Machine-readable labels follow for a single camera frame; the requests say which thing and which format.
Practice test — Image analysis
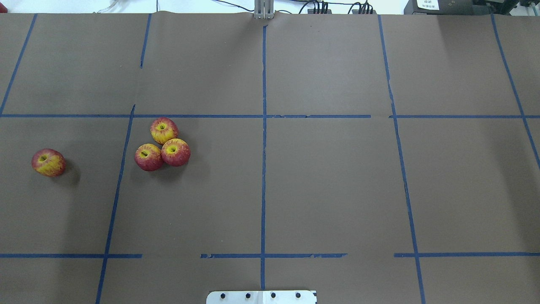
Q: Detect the white metal mounting plate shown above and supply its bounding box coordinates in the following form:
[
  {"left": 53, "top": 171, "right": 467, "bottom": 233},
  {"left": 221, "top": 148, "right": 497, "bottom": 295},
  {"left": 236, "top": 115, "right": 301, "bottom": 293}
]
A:
[{"left": 206, "top": 290, "right": 318, "bottom": 304}]

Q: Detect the red clustered apple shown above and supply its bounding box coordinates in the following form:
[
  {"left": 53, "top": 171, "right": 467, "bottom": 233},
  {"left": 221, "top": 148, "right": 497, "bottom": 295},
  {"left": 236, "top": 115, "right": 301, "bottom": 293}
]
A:
[
  {"left": 134, "top": 144, "right": 165, "bottom": 172},
  {"left": 161, "top": 138, "right": 191, "bottom": 167}
]

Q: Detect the black power strip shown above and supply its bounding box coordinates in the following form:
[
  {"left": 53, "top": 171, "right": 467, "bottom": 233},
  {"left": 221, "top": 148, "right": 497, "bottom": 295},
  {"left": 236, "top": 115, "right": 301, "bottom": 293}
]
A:
[
  {"left": 348, "top": 0, "right": 376, "bottom": 15},
  {"left": 307, "top": 1, "right": 332, "bottom": 15}
]

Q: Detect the lone red yellow apple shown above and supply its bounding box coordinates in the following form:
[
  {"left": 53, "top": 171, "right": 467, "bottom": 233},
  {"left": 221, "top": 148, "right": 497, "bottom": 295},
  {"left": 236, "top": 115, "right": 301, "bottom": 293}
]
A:
[{"left": 31, "top": 148, "right": 66, "bottom": 177}]

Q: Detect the dark grey equipment box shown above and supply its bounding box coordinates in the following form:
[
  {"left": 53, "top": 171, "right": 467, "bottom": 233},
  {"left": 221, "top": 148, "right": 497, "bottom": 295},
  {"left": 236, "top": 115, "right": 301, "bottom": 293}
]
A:
[{"left": 403, "top": 0, "right": 494, "bottom": 16}]

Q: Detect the black power strip left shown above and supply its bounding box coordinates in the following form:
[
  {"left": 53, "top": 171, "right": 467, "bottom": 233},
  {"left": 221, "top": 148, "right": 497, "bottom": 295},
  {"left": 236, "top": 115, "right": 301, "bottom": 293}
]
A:
[{"left": 307, "top": 1, "right": 332, "bottom": 15}]

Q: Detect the grey aluminium camera post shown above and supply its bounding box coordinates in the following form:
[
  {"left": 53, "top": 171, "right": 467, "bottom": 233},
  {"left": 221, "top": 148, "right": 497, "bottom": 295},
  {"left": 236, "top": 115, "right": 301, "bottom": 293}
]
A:
[{"left": 253, "top": 0, "right": 275, "bottom": 19}]

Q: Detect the black cable on wall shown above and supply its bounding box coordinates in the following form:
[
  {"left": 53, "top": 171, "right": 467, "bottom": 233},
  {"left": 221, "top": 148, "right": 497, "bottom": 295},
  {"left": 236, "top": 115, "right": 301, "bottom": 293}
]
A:
[{"left": 213, "top": 0, "right": 255, "bottom": 12}]

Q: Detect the top red yellow apple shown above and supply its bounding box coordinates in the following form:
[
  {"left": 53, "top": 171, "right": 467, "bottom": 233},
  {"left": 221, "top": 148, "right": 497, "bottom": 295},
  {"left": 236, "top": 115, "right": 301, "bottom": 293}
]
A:
[{"left": 150, "top": 117, "right": 179, "bottom": 145}]

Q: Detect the black power strip right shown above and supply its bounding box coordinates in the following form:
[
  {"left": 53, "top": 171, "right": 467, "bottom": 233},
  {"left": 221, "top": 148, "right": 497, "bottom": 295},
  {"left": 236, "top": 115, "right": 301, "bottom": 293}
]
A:
[{"left": 348, "top": 0, "right": 376, "bottom": 15}]

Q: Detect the right red clustered apple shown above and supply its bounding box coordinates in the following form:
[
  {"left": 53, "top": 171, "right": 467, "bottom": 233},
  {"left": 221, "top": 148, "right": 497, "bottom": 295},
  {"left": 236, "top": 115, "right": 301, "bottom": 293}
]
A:
[{"left": 161, "top": 138, "right": 191, "bottom": 167}]

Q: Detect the left red clustered apple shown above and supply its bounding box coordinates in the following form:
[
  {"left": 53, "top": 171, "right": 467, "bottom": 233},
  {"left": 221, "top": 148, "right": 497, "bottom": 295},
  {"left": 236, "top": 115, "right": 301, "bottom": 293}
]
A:
[{"left": 134, "top": 144, "right": 165, "bottom": 172}]

